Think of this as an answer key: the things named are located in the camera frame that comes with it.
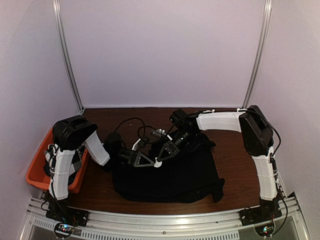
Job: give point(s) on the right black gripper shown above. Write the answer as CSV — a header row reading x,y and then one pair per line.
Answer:
x,y
173,149

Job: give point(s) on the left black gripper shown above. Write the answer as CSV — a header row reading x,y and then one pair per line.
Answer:
x,y
139,160

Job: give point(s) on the round gold brooch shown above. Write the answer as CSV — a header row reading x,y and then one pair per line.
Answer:
x,y
157,164

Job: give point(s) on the black t-shirt blue logo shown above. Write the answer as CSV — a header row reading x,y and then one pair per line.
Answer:
x,y
186,178

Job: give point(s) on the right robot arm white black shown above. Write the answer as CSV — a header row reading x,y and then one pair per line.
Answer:
x,y
257,135

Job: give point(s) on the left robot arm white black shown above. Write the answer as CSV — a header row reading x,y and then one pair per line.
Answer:
x,y
74,132

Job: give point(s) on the black white checkered shirt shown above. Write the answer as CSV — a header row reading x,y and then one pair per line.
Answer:
x,y
76,162

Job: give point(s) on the left circuit board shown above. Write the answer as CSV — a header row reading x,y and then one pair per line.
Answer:
x,y
63,230

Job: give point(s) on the circuit board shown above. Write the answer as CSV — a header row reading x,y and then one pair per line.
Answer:
x,y
265,230
63,230

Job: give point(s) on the orange plastic bin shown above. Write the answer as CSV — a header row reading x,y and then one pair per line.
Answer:
x,y
37,177

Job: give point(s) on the right circuit board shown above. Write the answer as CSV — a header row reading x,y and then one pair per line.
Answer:
x,y
265,230

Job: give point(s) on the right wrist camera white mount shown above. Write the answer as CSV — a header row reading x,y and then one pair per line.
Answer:
x,y
158,133

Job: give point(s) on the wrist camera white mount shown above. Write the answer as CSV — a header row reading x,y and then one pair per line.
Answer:
x,y
158,133
138,145

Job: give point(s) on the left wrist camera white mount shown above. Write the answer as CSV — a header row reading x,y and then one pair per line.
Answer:
x,y
138,145

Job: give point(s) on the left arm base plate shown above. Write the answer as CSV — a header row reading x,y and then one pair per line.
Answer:
x,y
71,216

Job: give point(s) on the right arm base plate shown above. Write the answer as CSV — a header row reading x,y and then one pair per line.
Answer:
x,y
258,214

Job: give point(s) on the left aluminium corner post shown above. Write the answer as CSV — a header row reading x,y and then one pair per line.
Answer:
x,y
65,54

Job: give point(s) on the aluminium corner post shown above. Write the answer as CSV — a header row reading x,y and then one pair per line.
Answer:
x,y
263,36
65,54

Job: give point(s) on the aluminium front rail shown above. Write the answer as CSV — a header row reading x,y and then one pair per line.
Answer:
x,y
223,225

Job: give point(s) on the right aluminium corner post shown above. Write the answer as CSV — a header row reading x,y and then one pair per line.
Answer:
x,y
263,36

